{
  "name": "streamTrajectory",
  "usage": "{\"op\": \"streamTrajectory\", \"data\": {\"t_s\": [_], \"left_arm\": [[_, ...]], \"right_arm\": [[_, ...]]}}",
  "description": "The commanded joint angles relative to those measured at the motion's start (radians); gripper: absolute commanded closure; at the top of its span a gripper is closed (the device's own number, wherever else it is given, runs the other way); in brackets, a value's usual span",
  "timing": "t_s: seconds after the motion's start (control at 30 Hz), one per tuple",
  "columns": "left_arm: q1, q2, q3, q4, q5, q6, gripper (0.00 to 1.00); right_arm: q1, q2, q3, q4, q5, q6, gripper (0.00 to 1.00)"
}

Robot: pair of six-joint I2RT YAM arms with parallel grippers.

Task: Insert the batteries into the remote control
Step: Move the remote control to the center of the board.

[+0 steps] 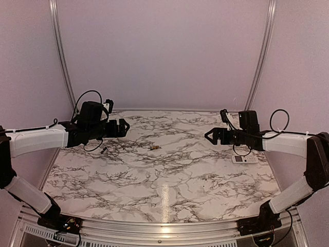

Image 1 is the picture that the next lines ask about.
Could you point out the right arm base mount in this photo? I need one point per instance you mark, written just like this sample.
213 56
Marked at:
258 224

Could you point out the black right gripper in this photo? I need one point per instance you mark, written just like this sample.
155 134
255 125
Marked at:
217 135

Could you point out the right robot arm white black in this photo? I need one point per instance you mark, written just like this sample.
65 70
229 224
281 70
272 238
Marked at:
312 147

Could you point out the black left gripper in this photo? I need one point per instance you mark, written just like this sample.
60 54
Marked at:
114 132

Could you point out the left aluminium frame post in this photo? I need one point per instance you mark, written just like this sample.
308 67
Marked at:
53 5

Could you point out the right aluminium frame post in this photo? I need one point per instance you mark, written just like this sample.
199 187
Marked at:
270 20

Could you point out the white remote control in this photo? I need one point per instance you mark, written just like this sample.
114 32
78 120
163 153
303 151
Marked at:
250 159

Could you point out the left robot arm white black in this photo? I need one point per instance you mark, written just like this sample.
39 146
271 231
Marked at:
92 122

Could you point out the aluminium frame post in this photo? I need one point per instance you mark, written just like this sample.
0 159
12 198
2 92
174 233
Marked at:
270 20
53 5

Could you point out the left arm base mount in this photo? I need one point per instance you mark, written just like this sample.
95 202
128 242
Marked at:
63 223

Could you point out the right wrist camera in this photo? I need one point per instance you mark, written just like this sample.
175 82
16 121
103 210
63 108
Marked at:
225 118

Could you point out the front aluminium rail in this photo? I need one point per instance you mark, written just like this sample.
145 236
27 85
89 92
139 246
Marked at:
96 232

